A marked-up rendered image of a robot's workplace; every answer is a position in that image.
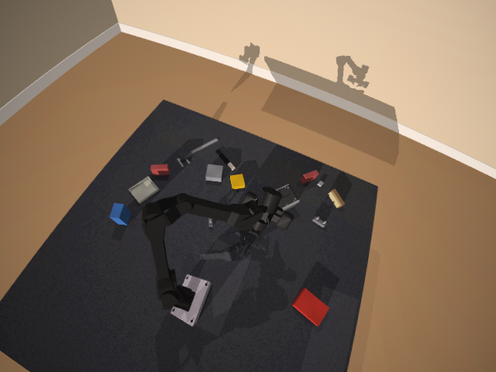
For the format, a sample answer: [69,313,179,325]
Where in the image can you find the blue cube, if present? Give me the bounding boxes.
[109,203,132,226]

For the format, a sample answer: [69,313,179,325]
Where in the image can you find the red rectangular block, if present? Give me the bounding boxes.
[150,164,170,175]
[301,170,319,184]
[293,288,329,326]

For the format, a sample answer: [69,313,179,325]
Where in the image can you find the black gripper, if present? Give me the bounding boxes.
[241,191,294,230]

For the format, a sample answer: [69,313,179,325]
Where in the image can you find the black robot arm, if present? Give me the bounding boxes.
[141,186,283,312]

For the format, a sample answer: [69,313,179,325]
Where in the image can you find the yellow cube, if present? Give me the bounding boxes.
[230,174,245,189]

